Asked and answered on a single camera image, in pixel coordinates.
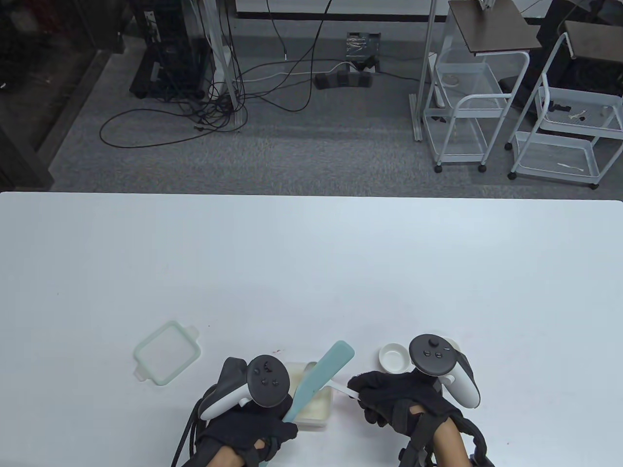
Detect black power strip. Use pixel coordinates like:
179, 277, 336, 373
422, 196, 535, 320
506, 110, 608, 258
314, 70, 375, 90

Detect black floor box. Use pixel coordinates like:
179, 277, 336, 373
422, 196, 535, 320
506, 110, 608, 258
347, 33, 381, 69

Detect clear plastic sugar container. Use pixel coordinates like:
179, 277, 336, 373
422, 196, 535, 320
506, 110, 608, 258
285, 361, 335, 430

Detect person's left hand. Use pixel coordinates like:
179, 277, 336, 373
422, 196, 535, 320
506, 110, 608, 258
195, 401, 298, 461

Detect person's right hand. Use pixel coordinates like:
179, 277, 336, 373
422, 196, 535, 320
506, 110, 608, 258
347, 371, 465, 434

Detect black computer rack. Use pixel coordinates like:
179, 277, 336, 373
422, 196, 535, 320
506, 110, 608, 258
129, 0, 215, 100

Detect small round white dish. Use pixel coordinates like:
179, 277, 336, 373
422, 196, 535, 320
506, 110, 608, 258
379, 343, 410, 373

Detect person's right forearm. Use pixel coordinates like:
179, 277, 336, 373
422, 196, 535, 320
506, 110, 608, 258
431, 416, 473, 467

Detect white coffee spoon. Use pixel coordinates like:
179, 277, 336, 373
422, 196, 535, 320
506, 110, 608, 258
304, 362, 362, 400

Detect white sugar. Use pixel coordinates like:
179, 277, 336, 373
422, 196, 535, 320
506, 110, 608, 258
290, 370, 332, 421

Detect teal dessert spatula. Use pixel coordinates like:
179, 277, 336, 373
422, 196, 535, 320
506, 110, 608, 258
260, 341, 355, 467

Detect black glove cable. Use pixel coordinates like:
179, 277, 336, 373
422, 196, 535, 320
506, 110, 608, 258
170, 384, 215, 467

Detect black and white left controller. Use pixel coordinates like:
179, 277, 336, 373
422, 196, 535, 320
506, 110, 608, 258
199, 355, 291, 421

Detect bundle of black floor cables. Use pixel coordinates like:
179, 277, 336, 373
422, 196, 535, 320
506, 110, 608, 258
100, 0, 385, 149

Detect black and white controller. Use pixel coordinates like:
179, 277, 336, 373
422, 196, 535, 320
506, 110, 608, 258
199, 355, 291, 421
409, 334, 481, 408

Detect white cart with brown top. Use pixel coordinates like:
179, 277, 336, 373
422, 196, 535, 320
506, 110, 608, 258
506, 20, 623, 190
422, 0, 543, 173

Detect silver aluminium frame leg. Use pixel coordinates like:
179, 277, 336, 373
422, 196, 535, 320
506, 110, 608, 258
409, 0, 439, 143
202, 0, 248, 132

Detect clear lid with green rim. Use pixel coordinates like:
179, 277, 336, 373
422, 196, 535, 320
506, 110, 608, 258
134, 321, 202, 386

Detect person's left forearm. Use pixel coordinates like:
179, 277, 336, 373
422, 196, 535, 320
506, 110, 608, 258
209, 445, 244, 467

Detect dark glass partition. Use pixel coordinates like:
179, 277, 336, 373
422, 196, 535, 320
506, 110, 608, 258
0, 0, 132, 191

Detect black and white right controller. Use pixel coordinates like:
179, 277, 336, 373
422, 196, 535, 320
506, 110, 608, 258
409, 334, 481, 408

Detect white floor cable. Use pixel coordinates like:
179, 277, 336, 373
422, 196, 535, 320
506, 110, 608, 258
238, 61, 351, 83

